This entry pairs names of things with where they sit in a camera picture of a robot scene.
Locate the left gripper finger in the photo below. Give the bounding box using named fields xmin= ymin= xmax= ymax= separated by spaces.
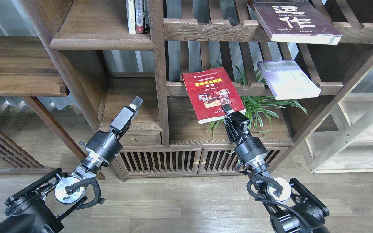
xmin=129 ymin=96 xmax=144 ymax=112

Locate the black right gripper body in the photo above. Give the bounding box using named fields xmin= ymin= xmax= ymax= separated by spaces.
xmin=224 ymin=111 xmax=253 ymax=143

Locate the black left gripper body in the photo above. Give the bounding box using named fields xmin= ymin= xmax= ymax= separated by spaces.
xmin=110 ymin=106 xmax=138 ymax=140

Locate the red paperback book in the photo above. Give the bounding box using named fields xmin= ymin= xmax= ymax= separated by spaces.
xmin=182 ymin=67 xmax=246 ymax=124

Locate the pale lavender paperback book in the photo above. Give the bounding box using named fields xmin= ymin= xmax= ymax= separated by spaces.
xmin=257 ymin=60 xmax=321 ymax=100

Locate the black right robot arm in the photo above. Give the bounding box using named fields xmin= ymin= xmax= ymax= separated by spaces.
xmin=222 ymin=104 xmax=330 ymax=233

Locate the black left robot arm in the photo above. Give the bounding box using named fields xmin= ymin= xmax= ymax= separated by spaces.
xmin=0 ymin=97 xmax=143 ymax=233

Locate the light wooden shelf unit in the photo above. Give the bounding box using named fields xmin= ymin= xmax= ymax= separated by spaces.
xmin=299 ymin=42 xmax=373 ymax=174

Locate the brass drawer knob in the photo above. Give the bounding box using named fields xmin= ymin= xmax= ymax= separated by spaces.
xmin=130 ymin=137 xmax=137 ymax=145

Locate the dark wooden bookshelf cabinet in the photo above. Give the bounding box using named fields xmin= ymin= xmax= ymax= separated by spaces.
xmin=20 ymin=0 xmax=373 ymax=181

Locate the dark upright book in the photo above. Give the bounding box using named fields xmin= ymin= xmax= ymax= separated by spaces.
xmin=143 ymin=0 xmax=151 ymax=33

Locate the red white upright book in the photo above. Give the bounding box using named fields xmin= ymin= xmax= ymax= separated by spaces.
xmin=135 ymin=0 xmax=145 ymax=34

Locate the dark maroon large book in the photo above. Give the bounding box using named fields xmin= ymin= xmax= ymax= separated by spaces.
xmin=247 ymin=0 xmax=342 ymax=45

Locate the dark slatted wooden rack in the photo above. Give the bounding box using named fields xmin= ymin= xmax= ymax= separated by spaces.
xmin=0 ymin=131 xmax=54 ymax=174

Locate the dark wooden side table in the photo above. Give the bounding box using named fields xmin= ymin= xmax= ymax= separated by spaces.
xmin=0 ymin=36 xmax=105 ymax=181

